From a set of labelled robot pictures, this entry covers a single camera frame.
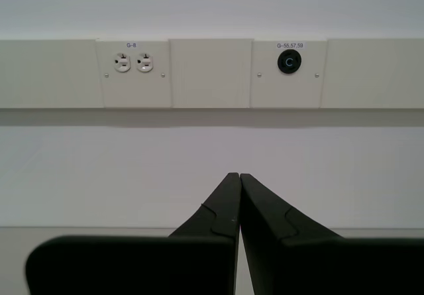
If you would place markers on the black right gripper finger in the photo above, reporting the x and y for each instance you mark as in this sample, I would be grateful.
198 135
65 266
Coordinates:
132 265
314 268

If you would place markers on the cream duplex outlet cover plate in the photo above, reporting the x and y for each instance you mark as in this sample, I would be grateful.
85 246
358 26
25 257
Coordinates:
132 93

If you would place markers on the cream round outlet cover plate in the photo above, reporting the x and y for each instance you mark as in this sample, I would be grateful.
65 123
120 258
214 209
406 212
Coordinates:
288 93

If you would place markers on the white power outlet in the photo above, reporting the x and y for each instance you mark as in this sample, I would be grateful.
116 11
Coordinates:
122 63
145 63

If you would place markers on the blank cream cover plate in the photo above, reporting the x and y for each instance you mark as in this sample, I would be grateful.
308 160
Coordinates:
210 73

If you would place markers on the black round twist-lock outlet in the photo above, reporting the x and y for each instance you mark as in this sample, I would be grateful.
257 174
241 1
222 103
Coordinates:
289 62

